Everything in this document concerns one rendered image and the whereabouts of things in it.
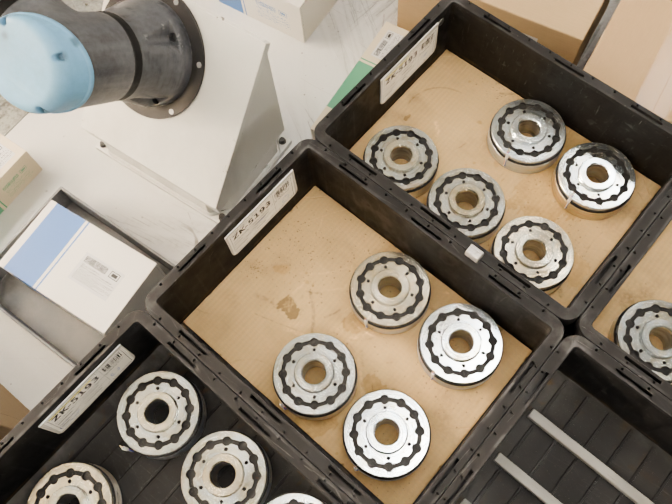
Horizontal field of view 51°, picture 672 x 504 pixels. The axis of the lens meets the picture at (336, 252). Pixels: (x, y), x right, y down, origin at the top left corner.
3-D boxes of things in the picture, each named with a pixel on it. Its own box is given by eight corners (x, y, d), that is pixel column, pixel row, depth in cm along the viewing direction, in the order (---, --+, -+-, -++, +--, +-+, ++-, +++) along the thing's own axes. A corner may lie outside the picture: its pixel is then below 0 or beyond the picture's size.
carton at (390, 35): (344, 163, 114) (343, 144, 108) (313, 147, 115) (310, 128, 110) (416, 58, 121) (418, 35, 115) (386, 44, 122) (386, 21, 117)
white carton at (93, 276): (26, 285, 108) (-3, 264, 100) (75, 224, 112) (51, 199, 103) (125, 350, 103) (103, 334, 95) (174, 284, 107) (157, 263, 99)
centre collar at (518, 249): (506, 253, 89) (507, 251, 89) (529, 227, 90) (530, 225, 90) (537, 277, 88) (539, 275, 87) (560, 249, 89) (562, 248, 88)
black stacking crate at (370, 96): (316, 177, 101) (309, 135, 90) (443, 46, 108) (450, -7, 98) (547, 351, 89) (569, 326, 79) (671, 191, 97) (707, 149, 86)
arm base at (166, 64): (101, 75, 106) (49, 82, 97) (123, -23, 98) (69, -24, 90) (177, 124, 102) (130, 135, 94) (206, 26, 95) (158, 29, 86)
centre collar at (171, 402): (129, 415, 84) (127, 415, 83) (157, 383, 85) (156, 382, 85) (158, 441, 83) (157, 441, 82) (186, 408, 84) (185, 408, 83)
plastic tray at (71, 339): (-15, 295, 108) (-32, 285, 104) (73, 199, 114) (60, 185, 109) (112, 395, 101) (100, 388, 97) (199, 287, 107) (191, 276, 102)
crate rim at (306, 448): (143, 309, 84) (137, 303, 82) (309, 142, 92) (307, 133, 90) (401, 545, 73) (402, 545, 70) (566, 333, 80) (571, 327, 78)
